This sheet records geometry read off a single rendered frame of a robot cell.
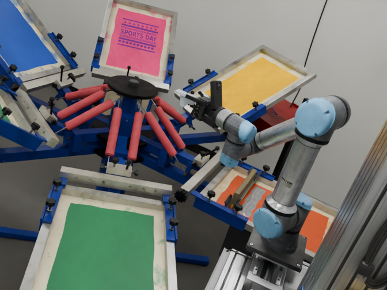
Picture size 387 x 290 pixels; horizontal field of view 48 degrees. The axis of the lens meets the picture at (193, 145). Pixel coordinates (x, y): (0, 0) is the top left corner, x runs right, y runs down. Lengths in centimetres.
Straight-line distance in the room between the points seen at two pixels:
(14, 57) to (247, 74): 165
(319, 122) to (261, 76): 200
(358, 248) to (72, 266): 110
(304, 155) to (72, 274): 101
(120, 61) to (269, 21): 161
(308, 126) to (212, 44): 325
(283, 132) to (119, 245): 88
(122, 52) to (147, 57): 20
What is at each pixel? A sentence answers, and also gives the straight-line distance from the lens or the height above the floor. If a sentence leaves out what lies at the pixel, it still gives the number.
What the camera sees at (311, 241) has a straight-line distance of 246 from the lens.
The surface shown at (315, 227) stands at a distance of 259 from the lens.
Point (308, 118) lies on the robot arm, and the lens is 137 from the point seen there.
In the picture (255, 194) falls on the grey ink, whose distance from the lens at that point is 262.
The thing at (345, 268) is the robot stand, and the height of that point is 152.
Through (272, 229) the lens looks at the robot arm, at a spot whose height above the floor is 143.
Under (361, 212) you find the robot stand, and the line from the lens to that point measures 127.
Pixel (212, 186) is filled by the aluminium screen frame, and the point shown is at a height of 99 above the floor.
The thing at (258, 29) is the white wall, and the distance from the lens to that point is 437.
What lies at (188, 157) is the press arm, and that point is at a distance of 259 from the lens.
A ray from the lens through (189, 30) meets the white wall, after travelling 463.
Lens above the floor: 227
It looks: 27 degrees down
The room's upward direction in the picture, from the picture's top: 17 degrees clockwise
